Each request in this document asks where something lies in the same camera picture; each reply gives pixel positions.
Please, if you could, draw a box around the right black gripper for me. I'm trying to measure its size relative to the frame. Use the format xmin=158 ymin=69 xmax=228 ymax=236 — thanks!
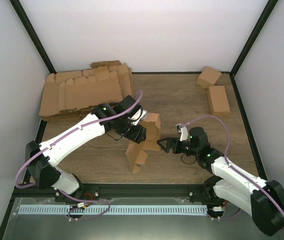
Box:
xmin=157 ymin=137 xmax=200 ymax=157

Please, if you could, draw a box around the cardboard box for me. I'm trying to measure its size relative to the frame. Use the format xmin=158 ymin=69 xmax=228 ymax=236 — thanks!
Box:
xmin=207 ymin=85 xmax=231 ymax=117
xmin=125 ymin=112 xmax=161 ymax=174
xmin=196 ymin=66 xmax=222 ymax=89

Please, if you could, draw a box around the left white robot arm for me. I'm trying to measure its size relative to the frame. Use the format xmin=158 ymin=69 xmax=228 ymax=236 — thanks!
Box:
xmin=25 ymin=95 xmax=148 ymax=202

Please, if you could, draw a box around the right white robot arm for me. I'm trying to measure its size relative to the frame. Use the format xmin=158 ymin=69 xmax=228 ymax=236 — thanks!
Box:
xmin=157 ymin=125 xmax=284 ymax=236

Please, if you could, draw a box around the stack of flat cardboard blanks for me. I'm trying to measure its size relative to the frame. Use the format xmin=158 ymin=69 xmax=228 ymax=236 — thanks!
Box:
xmin=39 ymin=60 xmax=134 ymax=121

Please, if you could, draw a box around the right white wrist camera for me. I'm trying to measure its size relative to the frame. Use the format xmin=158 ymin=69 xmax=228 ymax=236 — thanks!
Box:
xmin=175 ymin=123 xmax=189 ymax=142

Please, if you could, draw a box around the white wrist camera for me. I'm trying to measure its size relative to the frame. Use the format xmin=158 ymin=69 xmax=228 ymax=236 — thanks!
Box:
xmin=175 ymin=123 xmax=189 ymax=142
xmin=130 ymin=109 xmax=148 ymax=125

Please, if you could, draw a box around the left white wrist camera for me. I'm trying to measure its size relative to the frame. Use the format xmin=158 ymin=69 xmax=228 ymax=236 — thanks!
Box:
xmin=130 ymin=109 xmax=148 ymax=125

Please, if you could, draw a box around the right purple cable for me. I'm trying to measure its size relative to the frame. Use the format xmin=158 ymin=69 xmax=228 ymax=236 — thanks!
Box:
xmin=179 ymin=114 xmax=284 ymax=231

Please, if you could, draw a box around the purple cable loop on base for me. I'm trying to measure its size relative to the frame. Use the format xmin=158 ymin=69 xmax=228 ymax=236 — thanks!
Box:
xmin=67 ymin=196 xmax=115 ymax=223

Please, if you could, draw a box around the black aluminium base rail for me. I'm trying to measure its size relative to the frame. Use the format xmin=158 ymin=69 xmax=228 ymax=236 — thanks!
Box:
xmin=12 ymin=183 xmax=214 ymax=203

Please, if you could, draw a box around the black frame post left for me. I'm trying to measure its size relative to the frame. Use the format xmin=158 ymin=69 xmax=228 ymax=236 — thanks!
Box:
xmin=9 ymin=0 xmax=57 ymax=74

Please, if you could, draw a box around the black frame post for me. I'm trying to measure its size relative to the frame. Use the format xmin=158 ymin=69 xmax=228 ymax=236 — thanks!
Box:
xmin=230 ymin=0 xmax=279 ymax=77
xmin=9 ymin=0 xmax=57 ymax=74

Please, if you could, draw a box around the light blue slotted cable duct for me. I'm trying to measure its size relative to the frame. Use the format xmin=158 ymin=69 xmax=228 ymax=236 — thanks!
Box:
xmin=18 ymin=204 xmax=208 ymax=216

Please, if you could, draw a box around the black frame post right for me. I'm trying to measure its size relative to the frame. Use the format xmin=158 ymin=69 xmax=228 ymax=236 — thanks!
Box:
xmin=230 ymin=0 xmax=279 ymax=77

